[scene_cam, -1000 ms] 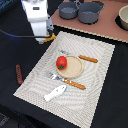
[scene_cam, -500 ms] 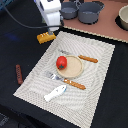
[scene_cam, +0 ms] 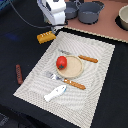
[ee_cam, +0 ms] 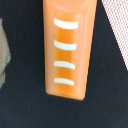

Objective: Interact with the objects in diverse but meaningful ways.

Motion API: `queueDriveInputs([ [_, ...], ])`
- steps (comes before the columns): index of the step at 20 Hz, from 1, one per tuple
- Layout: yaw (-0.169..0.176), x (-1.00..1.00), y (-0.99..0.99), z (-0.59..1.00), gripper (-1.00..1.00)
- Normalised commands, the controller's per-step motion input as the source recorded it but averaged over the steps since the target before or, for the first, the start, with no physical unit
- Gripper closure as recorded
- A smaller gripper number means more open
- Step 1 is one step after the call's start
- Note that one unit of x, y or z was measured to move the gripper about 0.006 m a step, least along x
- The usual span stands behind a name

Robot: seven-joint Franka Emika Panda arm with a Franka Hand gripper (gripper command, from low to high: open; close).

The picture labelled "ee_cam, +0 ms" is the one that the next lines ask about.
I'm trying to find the woven grey placemat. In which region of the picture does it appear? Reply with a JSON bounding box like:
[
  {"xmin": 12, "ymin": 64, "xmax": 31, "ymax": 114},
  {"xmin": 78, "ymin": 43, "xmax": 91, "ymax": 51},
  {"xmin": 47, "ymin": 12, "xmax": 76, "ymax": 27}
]
[{"xmin": 101, "ymin": 0, "xmax": 128, "ymax": 70}]

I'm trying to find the yellow toy bread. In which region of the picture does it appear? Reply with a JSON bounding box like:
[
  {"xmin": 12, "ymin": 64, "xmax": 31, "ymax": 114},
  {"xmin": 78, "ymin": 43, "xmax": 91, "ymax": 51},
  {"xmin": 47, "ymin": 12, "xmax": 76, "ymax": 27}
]
[{"xmin": 43, "ymin": 0, "xmax": 97, "ymax": 100}]

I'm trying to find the beige round plate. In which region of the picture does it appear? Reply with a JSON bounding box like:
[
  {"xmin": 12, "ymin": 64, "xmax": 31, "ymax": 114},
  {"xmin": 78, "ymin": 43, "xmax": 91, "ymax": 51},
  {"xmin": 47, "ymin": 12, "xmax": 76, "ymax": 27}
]
[{"xmin": 0, "ymin": 18, "xmax": 11, "ymax": 88}]

